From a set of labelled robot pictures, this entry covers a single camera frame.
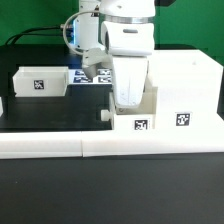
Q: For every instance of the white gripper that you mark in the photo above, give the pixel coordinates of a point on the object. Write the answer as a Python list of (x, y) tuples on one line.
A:
[(128, 77)]

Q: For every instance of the white drawer with knob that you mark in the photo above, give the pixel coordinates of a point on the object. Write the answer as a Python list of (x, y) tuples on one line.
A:
[(132, 119)]

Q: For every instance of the white drawer cabinet box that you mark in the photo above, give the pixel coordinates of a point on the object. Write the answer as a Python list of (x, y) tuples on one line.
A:
[(187, 84)]

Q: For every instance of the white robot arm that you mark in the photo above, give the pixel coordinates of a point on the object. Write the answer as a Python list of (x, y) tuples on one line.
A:
[(124, 44)]

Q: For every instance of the white rear drawer box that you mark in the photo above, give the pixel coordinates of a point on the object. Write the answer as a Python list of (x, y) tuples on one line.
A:
[(41, 81)]

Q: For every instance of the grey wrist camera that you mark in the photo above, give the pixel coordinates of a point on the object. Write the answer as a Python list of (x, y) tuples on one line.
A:
[(93, 59)]

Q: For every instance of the white front barrier rail right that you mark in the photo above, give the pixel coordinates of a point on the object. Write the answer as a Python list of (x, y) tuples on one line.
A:
[(112, 143)]

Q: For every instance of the white barrier rail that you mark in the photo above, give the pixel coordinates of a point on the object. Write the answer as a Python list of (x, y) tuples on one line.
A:
[(112, 143), (40, 145)]

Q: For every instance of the white front barrier rail left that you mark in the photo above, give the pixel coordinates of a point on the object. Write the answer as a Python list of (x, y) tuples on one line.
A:
[(40, 145)]

